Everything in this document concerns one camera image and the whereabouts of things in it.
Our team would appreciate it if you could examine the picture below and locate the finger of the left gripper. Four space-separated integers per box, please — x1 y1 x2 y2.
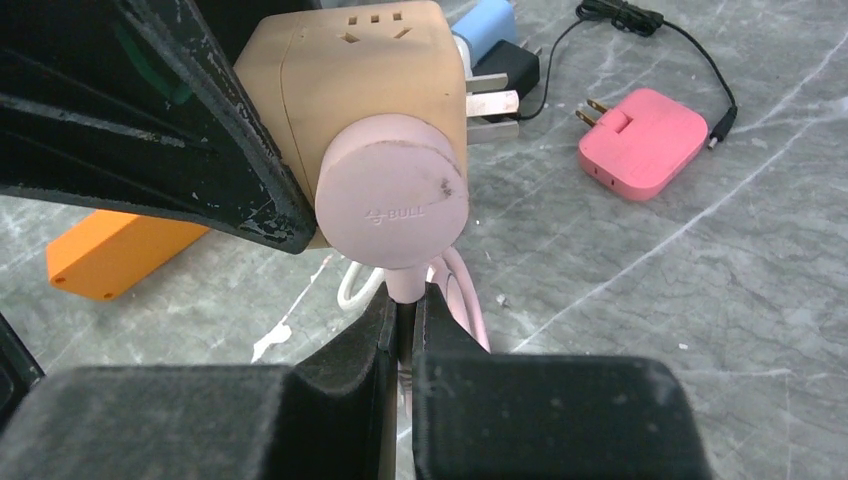
1 0 317 254

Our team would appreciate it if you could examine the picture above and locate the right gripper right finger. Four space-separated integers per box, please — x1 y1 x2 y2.
411 285 712 479

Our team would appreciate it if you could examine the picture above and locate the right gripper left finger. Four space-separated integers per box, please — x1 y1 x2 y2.
1 292 397 479

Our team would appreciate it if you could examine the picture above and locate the beige cube socket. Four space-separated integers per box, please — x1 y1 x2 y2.
233 0 521 250

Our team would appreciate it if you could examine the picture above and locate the pink socket cable plug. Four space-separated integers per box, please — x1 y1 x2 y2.
313 113 493 425

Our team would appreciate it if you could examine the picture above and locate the black power adapter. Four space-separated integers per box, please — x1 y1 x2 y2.
473 0 738 150

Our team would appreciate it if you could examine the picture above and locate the blue plug adapter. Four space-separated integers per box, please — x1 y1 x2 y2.
451 0 518 65

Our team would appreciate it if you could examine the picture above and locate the orange power strip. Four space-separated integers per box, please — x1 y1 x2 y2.
45 210 209 301

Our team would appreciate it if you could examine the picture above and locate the white power strip cable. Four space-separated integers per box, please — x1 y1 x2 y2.
336 260 387 314

